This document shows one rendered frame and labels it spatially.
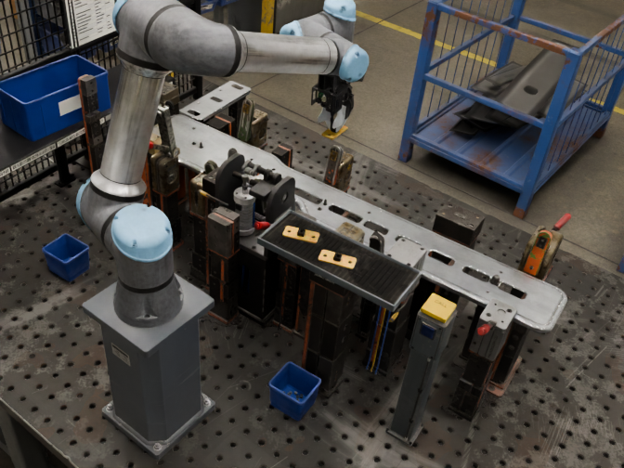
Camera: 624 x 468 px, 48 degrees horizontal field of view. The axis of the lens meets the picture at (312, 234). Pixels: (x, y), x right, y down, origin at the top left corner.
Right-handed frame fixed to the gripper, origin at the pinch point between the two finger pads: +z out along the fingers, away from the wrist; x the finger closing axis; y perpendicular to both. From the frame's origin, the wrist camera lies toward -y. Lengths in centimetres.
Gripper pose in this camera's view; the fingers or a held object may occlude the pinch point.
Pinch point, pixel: (335, 124)
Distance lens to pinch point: 188.6
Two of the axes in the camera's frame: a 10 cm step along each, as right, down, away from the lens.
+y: -5.4, 5.6, -6.3
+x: 8.4, 4.0, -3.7
